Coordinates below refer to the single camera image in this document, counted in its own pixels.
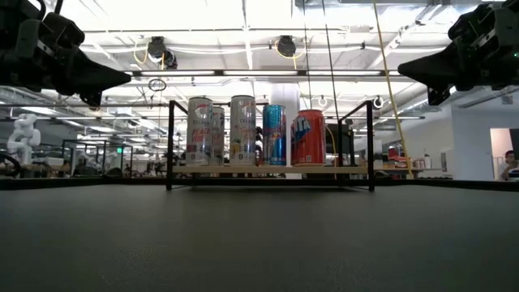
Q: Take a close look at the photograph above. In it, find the hanging linear light fixture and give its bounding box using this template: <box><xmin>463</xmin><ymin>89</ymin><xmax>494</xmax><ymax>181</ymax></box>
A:
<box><xmin>123</xmin><ymin>68</ymin><xmax>402</xmax><ymax>79</ymax></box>

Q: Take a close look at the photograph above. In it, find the white Celsius can black lid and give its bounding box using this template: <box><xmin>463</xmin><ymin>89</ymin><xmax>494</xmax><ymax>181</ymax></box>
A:
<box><xmin>229</xmin><ymin>94</ymin><xmax>257</xmax><ymax>167</ymax></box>
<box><xmin>210</xmin><ymin>105</ymin><xmax>226</xmax><ymax>166</ymax></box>
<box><xmin>185</xmin><ymin>96</ymin><xmax>214</xmax><ymax>167</ymax></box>

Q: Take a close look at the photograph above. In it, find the person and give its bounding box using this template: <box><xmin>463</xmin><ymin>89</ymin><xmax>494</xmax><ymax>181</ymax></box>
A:
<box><xmin>497</xmin><ymin>148</ymin><xmax>519</xmax><ymax>183</ymax></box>

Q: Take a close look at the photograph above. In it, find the wooden block platform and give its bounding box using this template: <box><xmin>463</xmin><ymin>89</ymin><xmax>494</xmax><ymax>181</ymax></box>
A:
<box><xmin>165</xmin><ymin>100</ymin><xmax>375</xmax><ymax>192</ymax></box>

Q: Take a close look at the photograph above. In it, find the blue Red Bull can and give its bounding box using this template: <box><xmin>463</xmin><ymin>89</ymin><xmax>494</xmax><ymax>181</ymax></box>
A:
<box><xmin>262</xmin><ymin>104</ymin><xmax>287</xmax><ymax>166</ymax></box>

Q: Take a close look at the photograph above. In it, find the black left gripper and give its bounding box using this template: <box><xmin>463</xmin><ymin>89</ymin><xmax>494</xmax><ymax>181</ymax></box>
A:
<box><xmin>0</xmin><ymin>0</ymin><xmax>131</xmax><ymax>107</ymax></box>

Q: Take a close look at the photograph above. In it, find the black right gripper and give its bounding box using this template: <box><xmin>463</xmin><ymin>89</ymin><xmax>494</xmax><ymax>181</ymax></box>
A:
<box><xmin>397</xmin><ymin>0</ymin><xmax>519</xmax><ymax>106</ymax></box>

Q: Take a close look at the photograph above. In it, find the black aluminium table frame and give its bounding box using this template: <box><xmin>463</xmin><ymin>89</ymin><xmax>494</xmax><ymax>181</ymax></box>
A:
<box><xmin>0</xmin><ymin>177</ymin><xmax>519</xmax><ymax>191</ymax></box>

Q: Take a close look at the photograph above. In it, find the red Fanta soda can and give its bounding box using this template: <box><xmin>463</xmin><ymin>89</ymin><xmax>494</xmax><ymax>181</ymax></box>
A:
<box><xmin>290</xmin><ymin>109</ymin><xmax>327</xmax><ymax>168</ymax></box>

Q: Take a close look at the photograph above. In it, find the yellow extension cable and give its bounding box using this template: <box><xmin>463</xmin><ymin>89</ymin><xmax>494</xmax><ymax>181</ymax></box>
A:
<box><xmin>371</xmin><ymin>0</ymin><xmax>414</xmax><ymax>179</ymax></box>

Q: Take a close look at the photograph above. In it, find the black framed glass enclosure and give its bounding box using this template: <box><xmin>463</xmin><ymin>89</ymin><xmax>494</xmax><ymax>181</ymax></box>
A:
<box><xmin>62</xmin><ymin>139</ymin><xmax>134</xmax><ymax>178</ymax></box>

